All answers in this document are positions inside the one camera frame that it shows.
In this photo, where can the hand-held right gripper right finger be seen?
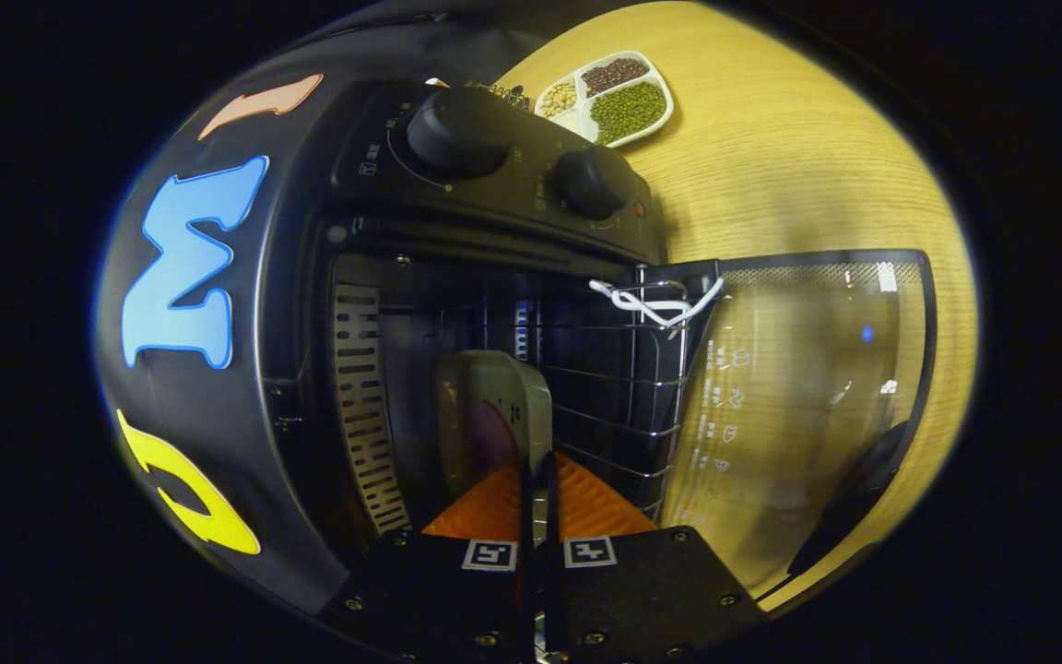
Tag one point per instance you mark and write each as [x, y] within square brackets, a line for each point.
[642, 590]

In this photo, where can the black electric oven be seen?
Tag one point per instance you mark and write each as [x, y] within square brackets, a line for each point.
[494, 184]

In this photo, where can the cream square plate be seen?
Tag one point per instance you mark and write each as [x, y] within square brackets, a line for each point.
[457, 406]

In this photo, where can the white divided bean dish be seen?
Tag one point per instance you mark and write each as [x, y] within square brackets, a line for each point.
[628, 111]

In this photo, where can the pink meat slice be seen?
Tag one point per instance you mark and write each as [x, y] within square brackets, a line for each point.
[494, 433]

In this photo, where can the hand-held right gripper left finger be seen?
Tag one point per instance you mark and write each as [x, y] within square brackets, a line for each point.
[457, 590]

